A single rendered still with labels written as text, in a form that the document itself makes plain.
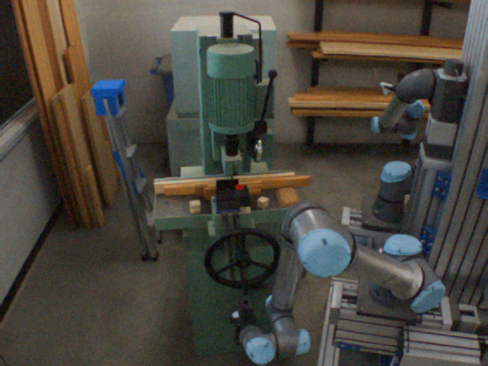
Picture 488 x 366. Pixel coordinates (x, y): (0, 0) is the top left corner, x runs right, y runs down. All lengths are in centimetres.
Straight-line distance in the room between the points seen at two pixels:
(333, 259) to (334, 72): 318
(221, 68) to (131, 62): 261
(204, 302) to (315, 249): 109
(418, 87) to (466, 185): 42
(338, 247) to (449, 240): 66
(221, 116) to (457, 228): 93
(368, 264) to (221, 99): 80
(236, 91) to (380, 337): 102
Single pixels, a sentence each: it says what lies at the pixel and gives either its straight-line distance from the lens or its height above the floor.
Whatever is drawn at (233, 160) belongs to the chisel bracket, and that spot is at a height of 107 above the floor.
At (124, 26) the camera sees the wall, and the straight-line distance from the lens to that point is 403.
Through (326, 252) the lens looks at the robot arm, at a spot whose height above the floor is 124.
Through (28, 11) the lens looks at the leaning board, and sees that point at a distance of 281.
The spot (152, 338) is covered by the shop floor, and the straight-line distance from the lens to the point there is 244.
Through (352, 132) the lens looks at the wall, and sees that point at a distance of 436.
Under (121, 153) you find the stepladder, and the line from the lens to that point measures 247.
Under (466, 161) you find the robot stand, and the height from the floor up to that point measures 129.
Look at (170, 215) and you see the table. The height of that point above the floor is 90.
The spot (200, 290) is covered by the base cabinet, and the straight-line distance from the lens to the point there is 196.
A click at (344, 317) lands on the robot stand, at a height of 73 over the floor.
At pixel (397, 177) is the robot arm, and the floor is 103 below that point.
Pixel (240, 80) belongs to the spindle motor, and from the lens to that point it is 155.
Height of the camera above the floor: 189
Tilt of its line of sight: 31 degrees down
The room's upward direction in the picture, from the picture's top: straight up
